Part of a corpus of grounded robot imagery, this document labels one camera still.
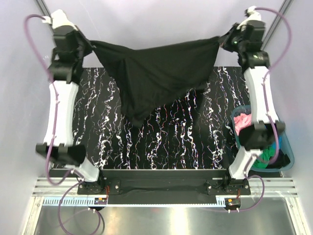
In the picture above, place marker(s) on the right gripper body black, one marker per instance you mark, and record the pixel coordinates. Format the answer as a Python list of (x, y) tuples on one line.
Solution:
[(228, 38)]

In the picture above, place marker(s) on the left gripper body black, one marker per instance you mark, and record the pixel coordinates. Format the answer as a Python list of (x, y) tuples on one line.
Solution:
[(81, 41)]

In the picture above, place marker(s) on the black t shirt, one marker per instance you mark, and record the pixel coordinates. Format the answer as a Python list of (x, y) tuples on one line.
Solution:
[(282, 161), (152, 77)]

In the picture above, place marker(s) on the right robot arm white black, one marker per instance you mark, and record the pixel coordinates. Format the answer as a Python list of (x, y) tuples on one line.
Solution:
[(246, 40)]

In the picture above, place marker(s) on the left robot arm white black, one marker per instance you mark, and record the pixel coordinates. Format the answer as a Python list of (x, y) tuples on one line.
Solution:
[(66, 69)]

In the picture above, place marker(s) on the pink t shirt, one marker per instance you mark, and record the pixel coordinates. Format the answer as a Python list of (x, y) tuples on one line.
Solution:
[(242, 121)]

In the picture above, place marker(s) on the green t shirt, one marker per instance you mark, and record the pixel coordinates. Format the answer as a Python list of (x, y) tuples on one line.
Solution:
[(264, 158)]

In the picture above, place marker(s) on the teal plastic laundry basket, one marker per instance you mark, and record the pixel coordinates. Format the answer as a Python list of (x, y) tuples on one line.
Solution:
[(283, 141)]

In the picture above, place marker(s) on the black t shirt in basket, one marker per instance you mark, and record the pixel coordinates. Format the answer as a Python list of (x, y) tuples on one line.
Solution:
[(282, 161)]

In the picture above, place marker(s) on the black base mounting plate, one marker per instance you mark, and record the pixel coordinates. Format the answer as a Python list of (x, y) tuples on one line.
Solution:
[(182, 174)]

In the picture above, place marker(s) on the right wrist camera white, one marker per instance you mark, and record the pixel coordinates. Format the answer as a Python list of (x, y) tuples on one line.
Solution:
[(251, 15)]

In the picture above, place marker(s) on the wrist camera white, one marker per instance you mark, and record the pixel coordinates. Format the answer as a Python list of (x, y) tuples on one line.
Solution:
[(251, 15), (57, 19)]

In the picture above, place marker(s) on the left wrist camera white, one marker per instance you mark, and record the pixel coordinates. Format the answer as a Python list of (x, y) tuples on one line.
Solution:
[(57, 19)]

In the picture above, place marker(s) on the left aluminium frame post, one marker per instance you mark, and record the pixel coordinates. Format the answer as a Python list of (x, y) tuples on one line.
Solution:
[(43, 8)]

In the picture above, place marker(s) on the aluminium frame post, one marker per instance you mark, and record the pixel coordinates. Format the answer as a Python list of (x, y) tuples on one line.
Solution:
[(43, 8), (286, 4)]

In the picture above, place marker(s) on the right aluminium frame post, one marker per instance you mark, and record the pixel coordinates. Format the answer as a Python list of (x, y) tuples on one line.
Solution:
[(286, 4)]

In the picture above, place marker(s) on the aluminium rail profile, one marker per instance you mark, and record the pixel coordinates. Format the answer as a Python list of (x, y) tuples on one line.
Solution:
[(270, 186)]

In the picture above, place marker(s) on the white slotted cable duct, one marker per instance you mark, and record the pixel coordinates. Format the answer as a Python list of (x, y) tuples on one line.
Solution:
[(217, 202)]

